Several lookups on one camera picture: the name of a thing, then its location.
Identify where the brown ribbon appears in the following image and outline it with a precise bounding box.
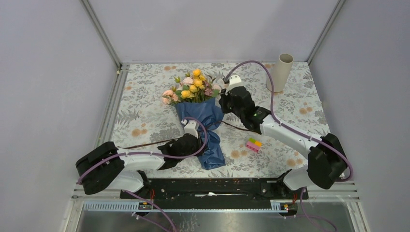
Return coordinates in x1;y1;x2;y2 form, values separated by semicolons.
121;120;250;149

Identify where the blue wrapping paper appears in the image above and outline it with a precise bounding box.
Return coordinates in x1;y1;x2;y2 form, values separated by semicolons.
175;98;226;170

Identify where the artificial flower bunch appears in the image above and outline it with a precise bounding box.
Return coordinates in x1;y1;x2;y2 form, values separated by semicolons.
161;69;221;105

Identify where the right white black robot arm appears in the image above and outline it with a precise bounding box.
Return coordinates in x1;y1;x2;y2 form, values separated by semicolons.
219;87;351;199

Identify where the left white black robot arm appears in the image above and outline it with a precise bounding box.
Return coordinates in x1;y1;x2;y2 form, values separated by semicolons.
75;133;207;199

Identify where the beige cylindrical vase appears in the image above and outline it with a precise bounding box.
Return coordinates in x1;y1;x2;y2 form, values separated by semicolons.
266;54;293;93

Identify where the colourful toy brick block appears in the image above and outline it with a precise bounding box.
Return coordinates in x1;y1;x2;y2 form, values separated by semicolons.
245;138;262;153

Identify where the floral patterned table mat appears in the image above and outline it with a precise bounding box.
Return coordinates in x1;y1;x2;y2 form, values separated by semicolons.
111;62;330;178

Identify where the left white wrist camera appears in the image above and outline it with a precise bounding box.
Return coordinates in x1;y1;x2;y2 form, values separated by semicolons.
181;119;199;139

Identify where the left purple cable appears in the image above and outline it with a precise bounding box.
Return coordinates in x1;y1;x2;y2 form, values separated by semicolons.
76;116;209;232

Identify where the purple cable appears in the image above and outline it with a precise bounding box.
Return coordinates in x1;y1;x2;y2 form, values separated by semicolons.
223;60;354;232
76;116;209;232

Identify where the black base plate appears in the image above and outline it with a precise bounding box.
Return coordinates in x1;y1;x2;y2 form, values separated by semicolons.
135;178;302;210

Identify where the white slotted cable duct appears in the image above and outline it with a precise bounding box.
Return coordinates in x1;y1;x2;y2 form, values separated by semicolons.
83;201;288;213

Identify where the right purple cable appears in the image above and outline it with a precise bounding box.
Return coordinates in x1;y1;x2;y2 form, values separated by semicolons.
223;60;354;232

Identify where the left aluminium frame post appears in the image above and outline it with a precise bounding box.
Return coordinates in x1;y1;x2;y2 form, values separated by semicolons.
80;0;122;70

